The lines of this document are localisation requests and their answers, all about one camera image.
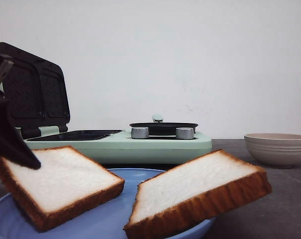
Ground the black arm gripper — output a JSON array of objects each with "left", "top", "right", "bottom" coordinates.
[{"left": 0, "top": 54, "right": 41, "bottom": 169}]

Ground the mint green sandwich maker lid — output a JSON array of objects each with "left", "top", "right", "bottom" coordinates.
[{"left": 0, "top": 42, "right": 70, "bottom": 139}]

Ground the white bread slice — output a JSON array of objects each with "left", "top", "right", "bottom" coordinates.
[
  {"left": 0, "top": 146, "right": 125, "bottom": 232},
  {"left": 124, "top": 149, "right": 272, "bottom": 239}
]

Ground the beige ribbed bowl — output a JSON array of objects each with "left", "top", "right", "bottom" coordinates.
[{"left": 244, "top": 133, "right": 301, "bottom": 168}]

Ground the mint green breakfast maker base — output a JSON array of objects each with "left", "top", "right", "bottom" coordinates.
[{"left": 24, "top": 129, "right": 212, "bottom": 164}]

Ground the blue round plate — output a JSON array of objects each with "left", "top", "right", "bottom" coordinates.
[{"left": 0, "top": 167, "right": 217, "bottom": 239}]

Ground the left silver control knob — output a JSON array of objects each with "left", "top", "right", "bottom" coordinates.
[{"left": 131, "top": 126, "right": 149, "bottom": 139}]

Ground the silver control knob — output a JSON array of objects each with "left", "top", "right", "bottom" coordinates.
[
  {"left": 131, "top": 126, "right": 149, "bottom": 139},
  {"left": 175, "top": 127, "right": 194, "bottom": 140}
]

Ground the black round frying pan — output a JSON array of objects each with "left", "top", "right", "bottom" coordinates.
[{"left": 130, "top": 115, "right": 198, "bottom": 136}]

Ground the right silver control knob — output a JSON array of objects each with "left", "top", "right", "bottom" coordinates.
[{"left": 175, "top": 127, "right": 194, "bottom": 140}]

